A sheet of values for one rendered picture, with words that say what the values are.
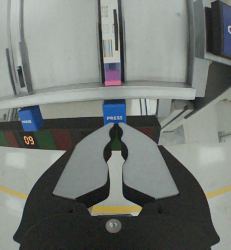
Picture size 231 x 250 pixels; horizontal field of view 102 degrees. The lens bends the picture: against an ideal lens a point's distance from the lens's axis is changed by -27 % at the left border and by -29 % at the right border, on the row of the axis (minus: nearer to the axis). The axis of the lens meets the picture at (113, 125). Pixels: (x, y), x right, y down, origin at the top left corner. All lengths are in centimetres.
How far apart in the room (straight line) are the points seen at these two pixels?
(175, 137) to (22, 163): 115
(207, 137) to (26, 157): 139
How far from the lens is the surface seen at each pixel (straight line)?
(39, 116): 18
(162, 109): 19
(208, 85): 21
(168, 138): 89
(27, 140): 23
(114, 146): 18
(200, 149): 101
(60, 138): 19
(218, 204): 123
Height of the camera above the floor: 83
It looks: 76 degrees down
